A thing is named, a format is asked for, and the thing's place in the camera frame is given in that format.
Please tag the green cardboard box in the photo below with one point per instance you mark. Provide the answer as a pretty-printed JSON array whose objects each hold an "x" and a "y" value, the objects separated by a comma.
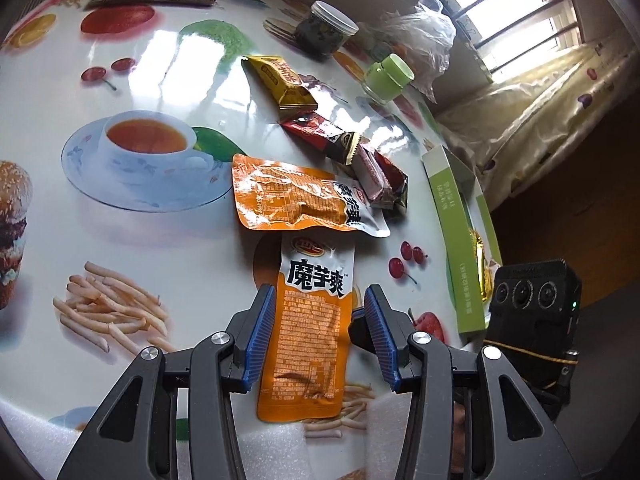
[{"x": 457, "y": 240}]

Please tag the golden foil snack packet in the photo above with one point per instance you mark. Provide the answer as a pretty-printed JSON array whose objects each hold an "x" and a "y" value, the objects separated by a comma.
[{"x": 481, "y": 265}]

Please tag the yellow peanut snack packet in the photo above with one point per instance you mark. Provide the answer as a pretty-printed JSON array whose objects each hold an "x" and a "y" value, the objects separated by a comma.
[{"x": 280, "y": 80}]

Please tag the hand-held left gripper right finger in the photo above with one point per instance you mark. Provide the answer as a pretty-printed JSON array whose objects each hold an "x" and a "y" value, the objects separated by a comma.
[{"x": 380, "y": 340}]

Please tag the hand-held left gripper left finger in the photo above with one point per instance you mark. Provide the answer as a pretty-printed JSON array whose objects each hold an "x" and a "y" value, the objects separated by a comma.
[{"x": 260, "y": 340}]

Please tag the clear jar with dark contents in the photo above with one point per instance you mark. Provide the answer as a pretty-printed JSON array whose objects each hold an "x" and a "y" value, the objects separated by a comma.
[{"x": 325, "y": 30}]

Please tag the beige patterned curtain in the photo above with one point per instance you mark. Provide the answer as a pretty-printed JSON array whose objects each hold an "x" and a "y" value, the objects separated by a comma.
[{"x": 550, "y": 105}]

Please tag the dark red snack packet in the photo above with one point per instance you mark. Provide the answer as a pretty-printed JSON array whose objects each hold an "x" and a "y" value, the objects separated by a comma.
[{"x": 320, "y": 132}]

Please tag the pink red snack packet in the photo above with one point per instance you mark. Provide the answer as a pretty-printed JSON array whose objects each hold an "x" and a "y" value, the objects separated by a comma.
[{"x": 379, "y": 179}]

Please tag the orange konjac snack packet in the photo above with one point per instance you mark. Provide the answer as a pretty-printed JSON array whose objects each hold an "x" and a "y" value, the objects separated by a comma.
[
  {"x": 305, "y": 330},
  {"x": 300, "y": 200}
]

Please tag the window grille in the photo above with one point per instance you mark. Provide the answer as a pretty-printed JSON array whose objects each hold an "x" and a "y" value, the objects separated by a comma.
[{"x": 505, "y": 5}]

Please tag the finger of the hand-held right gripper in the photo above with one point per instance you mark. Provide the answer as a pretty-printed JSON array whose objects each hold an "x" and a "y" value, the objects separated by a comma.
[{"x": 357, "y": 332}]

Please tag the green lidded jar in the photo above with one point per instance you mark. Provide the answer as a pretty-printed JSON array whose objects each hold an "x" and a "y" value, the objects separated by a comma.
[{"x": 387, "y": 75}]

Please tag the clear plastic bag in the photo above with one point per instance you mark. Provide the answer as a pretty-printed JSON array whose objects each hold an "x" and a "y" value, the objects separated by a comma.
[{"x": 425, "y": 35}]

